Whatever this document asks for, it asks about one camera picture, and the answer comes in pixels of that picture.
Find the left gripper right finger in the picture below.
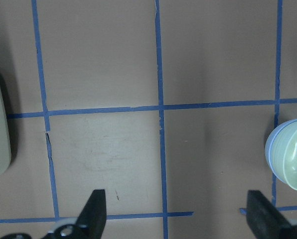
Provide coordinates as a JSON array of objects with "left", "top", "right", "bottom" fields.
[{"left": 246, "top": 190, "right": 297, "bottom": 239}]

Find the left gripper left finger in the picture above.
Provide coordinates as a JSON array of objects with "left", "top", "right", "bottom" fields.
[{"left": 44, "top": 189, "right": 106, "bottom": 239}]

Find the green bowl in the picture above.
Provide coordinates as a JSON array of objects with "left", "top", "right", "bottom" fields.
[{"left": 270, "top": 121, "right": 297, "bottom": 191}]

